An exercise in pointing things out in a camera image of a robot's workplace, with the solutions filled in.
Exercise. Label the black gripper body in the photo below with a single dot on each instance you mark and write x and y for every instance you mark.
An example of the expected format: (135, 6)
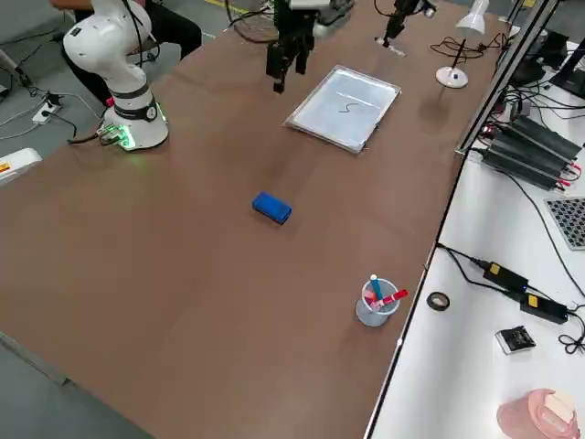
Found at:
(294, 25)
(401, 13)

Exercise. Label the white marker blue cap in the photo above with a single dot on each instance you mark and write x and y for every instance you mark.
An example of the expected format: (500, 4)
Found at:
(397, 51)

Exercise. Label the blue whiteboard eraser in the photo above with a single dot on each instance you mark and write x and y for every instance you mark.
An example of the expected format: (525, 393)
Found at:
(272, 208)

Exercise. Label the silver-framed whiteboard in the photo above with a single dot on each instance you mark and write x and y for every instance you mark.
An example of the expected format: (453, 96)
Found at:
(320, 119)

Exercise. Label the blue marker white tip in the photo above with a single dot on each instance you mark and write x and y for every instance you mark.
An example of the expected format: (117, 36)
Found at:
(377, 288)

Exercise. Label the red marker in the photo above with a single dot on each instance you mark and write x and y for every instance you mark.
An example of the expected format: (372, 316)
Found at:
(393, 298)

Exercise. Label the white desk lamp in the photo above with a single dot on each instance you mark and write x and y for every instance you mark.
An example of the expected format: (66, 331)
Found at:
(471, 20)

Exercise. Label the person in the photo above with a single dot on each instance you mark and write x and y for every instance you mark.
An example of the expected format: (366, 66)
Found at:
(173, 27)

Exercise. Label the red-lit circuit board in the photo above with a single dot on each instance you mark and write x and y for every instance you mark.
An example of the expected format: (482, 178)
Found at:
(488, 131)

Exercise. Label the black computer monitor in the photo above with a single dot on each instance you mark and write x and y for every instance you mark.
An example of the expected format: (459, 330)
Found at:
(571, 78)

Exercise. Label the black finned power supply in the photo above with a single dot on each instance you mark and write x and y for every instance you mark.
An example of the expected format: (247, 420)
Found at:
(521, 164)
(539, 137)

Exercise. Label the white power strip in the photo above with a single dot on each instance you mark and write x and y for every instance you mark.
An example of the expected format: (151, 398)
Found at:
(43, 116)

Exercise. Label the clear plastic pen cup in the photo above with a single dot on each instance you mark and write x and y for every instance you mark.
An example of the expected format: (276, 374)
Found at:
(377, 315)

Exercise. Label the checkered calibration board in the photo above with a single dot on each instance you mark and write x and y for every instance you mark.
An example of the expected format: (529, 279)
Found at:
(569, 224)

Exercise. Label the black tape roll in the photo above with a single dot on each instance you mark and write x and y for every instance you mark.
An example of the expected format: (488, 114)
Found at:
(428, 301)

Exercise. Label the white control box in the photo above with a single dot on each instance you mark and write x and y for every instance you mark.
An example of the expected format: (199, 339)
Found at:
(18, 164)

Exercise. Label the black power adapter yellow label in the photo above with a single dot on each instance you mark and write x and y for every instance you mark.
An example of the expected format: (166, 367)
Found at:
(503, 274)
(544, 308)

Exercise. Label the white side table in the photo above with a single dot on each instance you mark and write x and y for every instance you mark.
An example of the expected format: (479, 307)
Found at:
(457, 366)

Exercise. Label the small black pouch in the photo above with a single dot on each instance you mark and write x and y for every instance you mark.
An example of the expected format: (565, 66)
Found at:
(516, 340)

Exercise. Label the pink container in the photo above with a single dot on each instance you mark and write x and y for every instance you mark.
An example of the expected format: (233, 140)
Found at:
(516, 416)

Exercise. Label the aluminium frame post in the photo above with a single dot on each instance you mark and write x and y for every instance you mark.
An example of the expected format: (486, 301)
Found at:
(500, 78)

